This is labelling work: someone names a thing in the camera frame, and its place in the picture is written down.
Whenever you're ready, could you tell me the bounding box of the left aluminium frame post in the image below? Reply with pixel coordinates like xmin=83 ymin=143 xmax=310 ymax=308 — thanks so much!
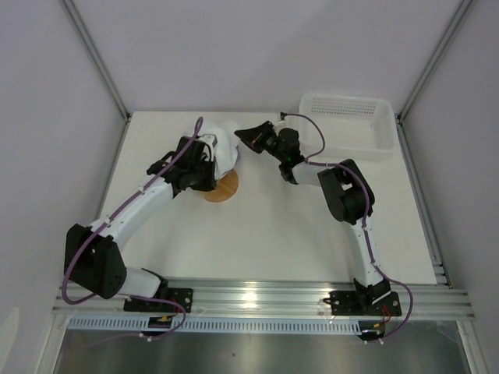
xmin=58 ymin=0 xmax=130 ymax=123

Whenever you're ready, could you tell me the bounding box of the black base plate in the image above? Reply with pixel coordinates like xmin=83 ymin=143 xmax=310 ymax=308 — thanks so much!
xmin=123 ymin=287 xmax=194 ymax=313
xmin=323 ymin=291 xmax=402 ymax=316

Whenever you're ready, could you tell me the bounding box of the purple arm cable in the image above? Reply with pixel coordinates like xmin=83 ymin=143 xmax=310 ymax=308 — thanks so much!
xmin=280 ymin=111 xmax=414 ymax=344
xmin=61 ymin=115 xmax=204 ymax=340

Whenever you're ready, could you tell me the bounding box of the aluminium frame post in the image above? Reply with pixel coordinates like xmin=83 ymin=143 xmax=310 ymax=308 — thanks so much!
xmin=58 ymin=0 xmax=130 ymax=123
xmin=397 ymin=0 xmax=477 ymax=125

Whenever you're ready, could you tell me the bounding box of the right aluminium frame post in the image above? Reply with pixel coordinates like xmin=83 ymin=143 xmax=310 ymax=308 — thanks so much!
xmin=397 ymin=0 xmax=477 ymax=125

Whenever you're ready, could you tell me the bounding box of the white perforated plastic basket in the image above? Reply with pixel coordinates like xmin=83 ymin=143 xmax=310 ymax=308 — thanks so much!
xmin=295 ymin=93 xmax=398 ymax=161

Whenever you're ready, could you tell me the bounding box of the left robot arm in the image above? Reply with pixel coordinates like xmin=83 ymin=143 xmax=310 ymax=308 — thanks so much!
xmin=62 ymin=133 xmax=221 ymax=312

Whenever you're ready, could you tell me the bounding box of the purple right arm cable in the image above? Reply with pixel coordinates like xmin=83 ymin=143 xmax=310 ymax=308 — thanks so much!
xmin=280 ymin=111 xmax=414 ymax=344

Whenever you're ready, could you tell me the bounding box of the white slotted cable duct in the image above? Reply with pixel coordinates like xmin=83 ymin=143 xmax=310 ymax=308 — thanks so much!
xmin=67 ymin=316 xmax=361 ymax=335

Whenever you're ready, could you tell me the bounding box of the aluminium mounting rail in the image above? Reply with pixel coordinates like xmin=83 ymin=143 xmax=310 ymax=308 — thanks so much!
xmin=51 ymin=277 xmax=476 ymax=322

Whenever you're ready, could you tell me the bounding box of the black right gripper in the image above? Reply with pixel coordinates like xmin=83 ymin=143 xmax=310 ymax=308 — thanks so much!
xmin=235 ymin=122 xmax=286 ymax=164

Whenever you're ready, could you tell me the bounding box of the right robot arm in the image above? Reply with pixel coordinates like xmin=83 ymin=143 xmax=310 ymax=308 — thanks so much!
xmin=235 ymin=122 xmax=391 ymax=315

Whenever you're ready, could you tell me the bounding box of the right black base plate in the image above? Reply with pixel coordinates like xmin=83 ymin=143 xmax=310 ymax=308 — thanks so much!
xmin=323 ymin=291 xmax=402 ymax=316

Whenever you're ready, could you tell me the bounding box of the wooden hat stand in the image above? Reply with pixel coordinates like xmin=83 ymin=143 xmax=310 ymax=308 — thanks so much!
xmin=201 ymin=170 xmax=239 ymax=203

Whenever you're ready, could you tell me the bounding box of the white baseball cap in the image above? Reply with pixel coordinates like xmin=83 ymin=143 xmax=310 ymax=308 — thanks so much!
xmin=193 ymin=119 xmax=239 ymax=181

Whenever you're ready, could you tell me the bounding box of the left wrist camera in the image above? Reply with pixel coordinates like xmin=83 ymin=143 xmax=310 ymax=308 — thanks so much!
xmin=200 ymin=134 xmax=218 ymax=158

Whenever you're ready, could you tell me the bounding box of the lavender LA baseball cap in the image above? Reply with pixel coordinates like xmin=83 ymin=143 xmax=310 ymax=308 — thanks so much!
xmin=235 ymin=149 xmax=242 ymax=165

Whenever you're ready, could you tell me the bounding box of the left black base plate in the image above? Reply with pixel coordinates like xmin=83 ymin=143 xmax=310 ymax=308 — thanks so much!
xmin=123 ymin=287 xmax=194 ymax=313

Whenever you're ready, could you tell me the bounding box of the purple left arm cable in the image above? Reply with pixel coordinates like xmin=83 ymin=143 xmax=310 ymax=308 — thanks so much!
xmin=61 ymin=115 xmax=204 ymax=340

